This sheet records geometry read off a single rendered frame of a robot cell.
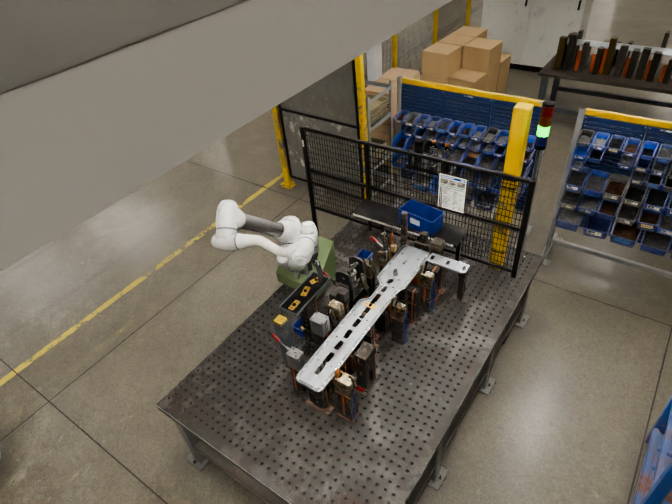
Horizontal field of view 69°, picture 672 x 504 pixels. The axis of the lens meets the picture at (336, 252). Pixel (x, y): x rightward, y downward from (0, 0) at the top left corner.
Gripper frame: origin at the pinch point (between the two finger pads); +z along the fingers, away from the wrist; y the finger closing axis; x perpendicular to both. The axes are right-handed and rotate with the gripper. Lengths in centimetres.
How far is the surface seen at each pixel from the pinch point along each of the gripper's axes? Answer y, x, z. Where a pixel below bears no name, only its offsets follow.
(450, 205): -7, 120, 2
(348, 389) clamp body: 74, -23, 18
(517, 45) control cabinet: -369, 597, 80
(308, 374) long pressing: 50, -36, 21
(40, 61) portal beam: 193, -95, -208
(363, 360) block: 61, -5, 19
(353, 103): -187, 153, -9
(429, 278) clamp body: 32, 68, 18
